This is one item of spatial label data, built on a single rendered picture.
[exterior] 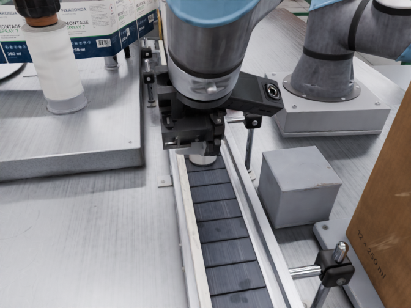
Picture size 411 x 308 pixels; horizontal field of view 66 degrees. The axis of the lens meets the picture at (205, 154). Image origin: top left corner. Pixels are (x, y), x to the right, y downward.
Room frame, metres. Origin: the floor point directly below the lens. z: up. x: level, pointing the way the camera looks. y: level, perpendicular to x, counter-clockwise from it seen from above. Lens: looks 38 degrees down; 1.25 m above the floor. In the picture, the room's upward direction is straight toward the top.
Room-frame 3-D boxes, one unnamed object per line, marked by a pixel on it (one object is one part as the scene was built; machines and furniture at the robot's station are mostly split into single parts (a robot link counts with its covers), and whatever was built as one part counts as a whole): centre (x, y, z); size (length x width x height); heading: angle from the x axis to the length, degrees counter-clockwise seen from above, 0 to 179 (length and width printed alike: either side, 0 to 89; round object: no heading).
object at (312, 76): (0.74, -0.29, 0.94); 0.15 x 0.15 x 0.10
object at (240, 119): (0.48, -0.06, 0.91); 0.07 x 0.03 x 0.16; 100
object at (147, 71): (0.77, 0.15, 0.89); 0.03 x 0.03 x 0.12; 10
